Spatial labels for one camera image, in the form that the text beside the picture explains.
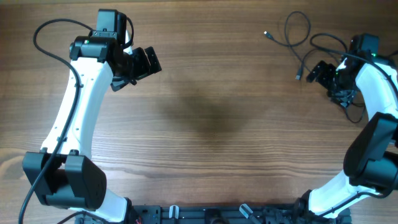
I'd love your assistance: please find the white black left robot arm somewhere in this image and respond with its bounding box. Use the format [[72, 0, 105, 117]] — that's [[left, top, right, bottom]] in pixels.
[[22, 9, 161, 223]]

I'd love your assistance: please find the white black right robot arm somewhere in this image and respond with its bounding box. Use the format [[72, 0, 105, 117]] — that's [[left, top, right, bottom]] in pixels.
[[291, 33, 397, 223]]

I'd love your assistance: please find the black left camera cable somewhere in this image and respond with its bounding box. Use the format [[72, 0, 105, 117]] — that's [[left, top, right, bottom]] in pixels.
[[17, 18, 103, 224]]

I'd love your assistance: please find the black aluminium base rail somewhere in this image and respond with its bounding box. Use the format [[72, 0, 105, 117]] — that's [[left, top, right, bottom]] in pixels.
[[74, 203, 352, 224]]

